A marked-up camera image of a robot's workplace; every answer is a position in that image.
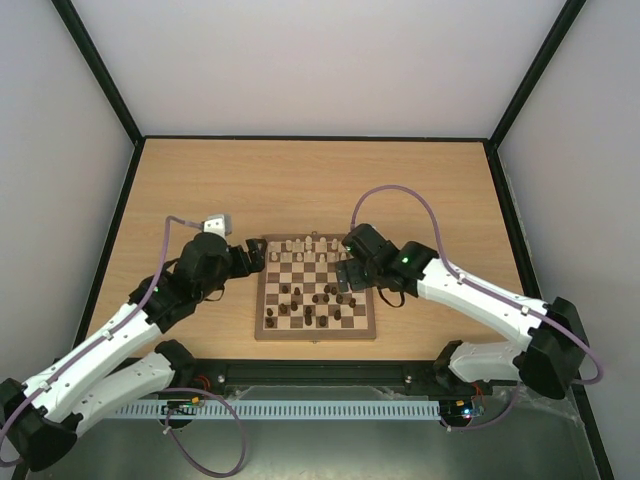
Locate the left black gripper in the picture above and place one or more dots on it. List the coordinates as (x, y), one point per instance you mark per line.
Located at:
(258, 259)

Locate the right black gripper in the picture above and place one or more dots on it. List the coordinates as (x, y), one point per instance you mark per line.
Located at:
(358, 265)

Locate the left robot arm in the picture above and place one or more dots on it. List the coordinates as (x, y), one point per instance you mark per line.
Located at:
(126, 359)

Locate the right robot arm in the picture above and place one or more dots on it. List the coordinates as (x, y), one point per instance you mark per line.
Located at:
(543, 343)

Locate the wooden chess board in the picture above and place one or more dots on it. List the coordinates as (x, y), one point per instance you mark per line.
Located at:
(300, 279)

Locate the black king piece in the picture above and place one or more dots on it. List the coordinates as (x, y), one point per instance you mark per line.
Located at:
(308, 316)

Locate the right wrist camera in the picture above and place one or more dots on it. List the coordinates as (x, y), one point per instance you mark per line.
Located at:
(365, 242)

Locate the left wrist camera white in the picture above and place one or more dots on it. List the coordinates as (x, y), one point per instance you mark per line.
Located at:
(219, 224)

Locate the black aluminium frame rail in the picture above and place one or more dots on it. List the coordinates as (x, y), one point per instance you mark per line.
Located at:
(412, 378)

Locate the light blue cable duct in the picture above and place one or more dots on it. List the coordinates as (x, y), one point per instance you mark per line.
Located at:
(246, 410)

